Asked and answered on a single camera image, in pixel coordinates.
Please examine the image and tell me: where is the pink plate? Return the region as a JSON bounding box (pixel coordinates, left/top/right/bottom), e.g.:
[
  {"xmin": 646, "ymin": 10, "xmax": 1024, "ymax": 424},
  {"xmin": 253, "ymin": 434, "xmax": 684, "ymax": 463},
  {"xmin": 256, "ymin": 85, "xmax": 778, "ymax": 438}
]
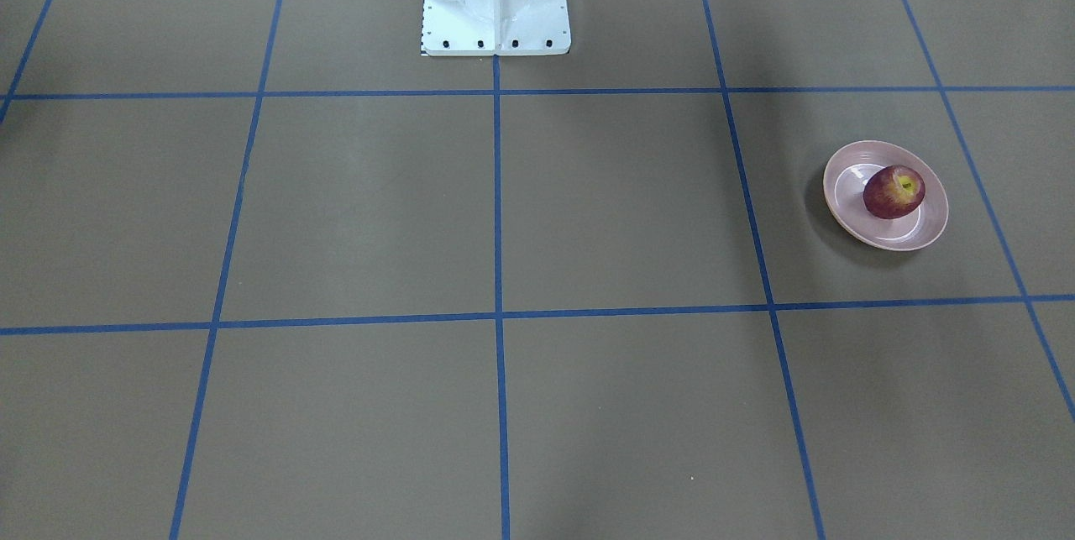
[{"xmin": 822, "ymin": 139, "xmax": 949, "ymax": 252}]

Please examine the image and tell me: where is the red apple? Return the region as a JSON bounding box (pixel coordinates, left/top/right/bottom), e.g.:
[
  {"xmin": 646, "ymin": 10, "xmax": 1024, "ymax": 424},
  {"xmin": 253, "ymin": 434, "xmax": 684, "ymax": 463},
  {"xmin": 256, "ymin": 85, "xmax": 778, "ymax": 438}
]
[{"xmin": 863, "ymin": 165, "xmax": 926, "ymax": 221}]

